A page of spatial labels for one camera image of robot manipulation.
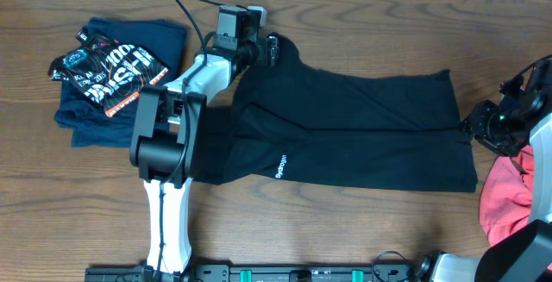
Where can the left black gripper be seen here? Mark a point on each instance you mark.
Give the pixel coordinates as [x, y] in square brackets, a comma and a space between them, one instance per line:
[268, 53]

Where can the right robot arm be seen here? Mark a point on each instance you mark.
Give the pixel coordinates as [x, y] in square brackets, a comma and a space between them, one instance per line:
[529, 93]

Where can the black t-shirt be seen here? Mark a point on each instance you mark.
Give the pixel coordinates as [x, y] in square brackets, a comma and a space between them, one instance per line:
[297, 123]

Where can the red printed t-shirt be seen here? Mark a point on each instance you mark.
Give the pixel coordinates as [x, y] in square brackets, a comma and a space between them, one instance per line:
[517, 244]

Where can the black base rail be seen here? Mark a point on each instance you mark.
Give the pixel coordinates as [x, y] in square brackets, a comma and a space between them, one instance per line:
[389, 266]

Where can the black orange printed jersey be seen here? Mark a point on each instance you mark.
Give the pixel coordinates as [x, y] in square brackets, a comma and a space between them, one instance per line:
[108, 72]

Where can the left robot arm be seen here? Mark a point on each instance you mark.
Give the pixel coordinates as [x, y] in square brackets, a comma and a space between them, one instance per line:
[167, 140]

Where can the folded navy blue shirt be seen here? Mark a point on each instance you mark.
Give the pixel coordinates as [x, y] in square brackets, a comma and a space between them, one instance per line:
[89, 125]

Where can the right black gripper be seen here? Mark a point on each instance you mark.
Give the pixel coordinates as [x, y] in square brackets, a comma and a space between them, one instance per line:
[478, 124]

